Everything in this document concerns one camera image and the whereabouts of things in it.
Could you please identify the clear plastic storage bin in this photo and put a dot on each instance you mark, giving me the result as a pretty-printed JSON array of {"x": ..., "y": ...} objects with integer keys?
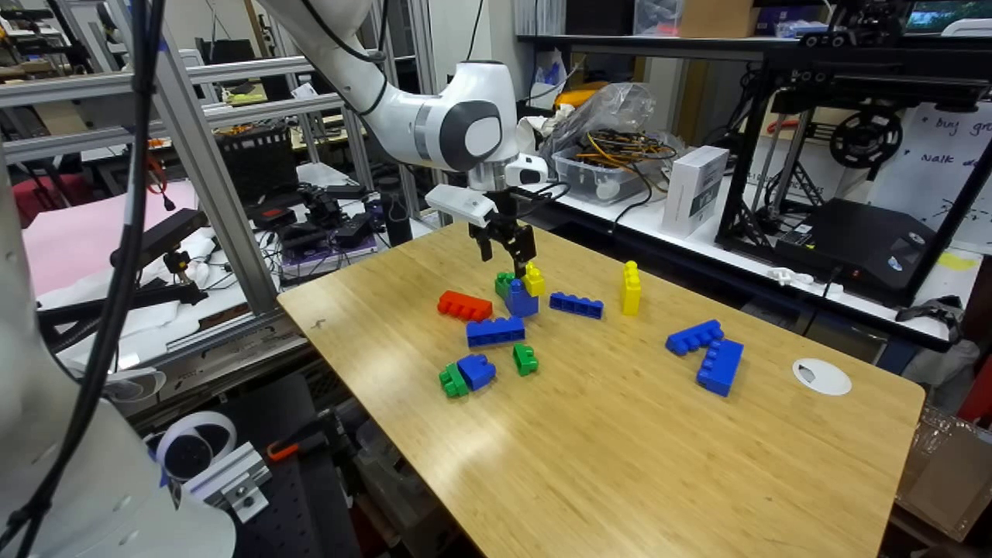
[{"x": 601, "y": 179}]

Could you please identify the grey metal shelf rack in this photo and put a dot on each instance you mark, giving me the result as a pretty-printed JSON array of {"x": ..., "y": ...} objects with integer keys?
[{"x": 64, "y": 89}]

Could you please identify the yellow wide toy block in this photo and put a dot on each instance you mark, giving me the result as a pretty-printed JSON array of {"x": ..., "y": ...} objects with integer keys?
[{"x": 534, "y": 280}]

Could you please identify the yellow tall toy block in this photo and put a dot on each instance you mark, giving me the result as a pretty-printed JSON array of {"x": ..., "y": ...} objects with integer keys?
[{"x": 631, "y": 291}]

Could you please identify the black filament spool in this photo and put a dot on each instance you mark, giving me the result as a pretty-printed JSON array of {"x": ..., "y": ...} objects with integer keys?
[{"x": 867, "y": 139}]

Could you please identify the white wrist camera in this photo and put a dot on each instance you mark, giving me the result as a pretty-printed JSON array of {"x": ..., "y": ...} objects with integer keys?
[{"x": 464, "y": 207}]

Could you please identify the blue wide toy block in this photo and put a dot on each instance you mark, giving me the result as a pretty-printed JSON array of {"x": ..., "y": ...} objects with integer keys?
[{"x": 720, "y": 368}]

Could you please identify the black camera on stand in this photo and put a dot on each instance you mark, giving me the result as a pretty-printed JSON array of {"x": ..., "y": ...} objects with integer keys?
[{"x": 157, "y": 238}]

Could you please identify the pink foam sheet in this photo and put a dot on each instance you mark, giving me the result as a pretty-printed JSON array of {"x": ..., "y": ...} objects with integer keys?
[{"x": 81, "y": 238}]

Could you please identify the blue square toy block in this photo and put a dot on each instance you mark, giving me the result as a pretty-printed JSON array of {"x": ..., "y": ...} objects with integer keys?
[{"x": 522, "y": 304}]

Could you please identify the white round table grommet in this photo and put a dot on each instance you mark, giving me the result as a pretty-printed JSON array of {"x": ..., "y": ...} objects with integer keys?
[{"x": 824, "y": 375}]

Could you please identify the brown cardboard box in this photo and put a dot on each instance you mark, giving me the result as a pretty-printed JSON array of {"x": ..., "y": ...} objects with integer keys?
[{"x": 948, "y": 481}]

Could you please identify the blue small toy block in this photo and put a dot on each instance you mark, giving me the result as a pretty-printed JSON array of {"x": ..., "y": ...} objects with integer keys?
[{"x": 476, "y": 369}]

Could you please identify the whiteboard with handwriting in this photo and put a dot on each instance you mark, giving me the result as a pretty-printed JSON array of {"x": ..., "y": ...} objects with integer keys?
[{"x": 930, "y": 173}]

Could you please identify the aluminium bracket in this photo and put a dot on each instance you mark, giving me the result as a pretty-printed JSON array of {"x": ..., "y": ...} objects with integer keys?
[{"x": 238, "y": 484}]

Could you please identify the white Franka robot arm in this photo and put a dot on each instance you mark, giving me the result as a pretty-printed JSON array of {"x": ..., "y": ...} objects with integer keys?
[{"x": 453, "y": 124}]

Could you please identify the white cardboard box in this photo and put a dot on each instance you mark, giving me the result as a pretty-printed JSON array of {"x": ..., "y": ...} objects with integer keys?
[{"x": 695, "y": 186}]

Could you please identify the black electronics box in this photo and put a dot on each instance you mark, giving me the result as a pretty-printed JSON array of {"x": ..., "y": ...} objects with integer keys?
[{"x": 260, "y": 164}]

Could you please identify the black frame 3D printer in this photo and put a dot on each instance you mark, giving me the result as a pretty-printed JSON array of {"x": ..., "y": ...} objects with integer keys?
[{"x": 864, "y": 244}]

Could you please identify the red long toy block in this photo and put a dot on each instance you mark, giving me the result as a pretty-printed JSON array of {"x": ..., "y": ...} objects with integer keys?
[{"x": 464, "y": 304}]

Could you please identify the aluminium profile post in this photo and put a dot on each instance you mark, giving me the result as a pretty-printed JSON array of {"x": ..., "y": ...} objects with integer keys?
[{"x": 234, "y": 248}]

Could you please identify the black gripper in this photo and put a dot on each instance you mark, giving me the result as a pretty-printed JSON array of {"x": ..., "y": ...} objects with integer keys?
[{"x": 507, "y": 217}]

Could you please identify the green small toy block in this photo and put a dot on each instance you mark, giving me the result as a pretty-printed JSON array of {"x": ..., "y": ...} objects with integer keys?
[
  {"x": 453, "y": 382},
  {"x": 526, "y": 357}
]

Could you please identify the blue long toy block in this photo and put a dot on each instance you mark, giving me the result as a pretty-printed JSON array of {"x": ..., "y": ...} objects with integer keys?
[
  {"x": 495, "y": 329},
  {"x": 576, "y": 304},
  {"x": 693, "y": 336}
]

